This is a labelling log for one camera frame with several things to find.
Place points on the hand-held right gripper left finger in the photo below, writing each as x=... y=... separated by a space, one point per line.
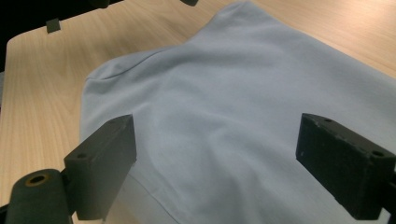
x=102 y=161

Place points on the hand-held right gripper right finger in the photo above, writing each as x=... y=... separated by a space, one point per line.
x=342 y=165

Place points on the light blue printed t-shirt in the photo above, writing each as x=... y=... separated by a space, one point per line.
x=218 y=93

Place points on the grey tape strip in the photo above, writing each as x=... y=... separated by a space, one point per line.
x=53 y=26

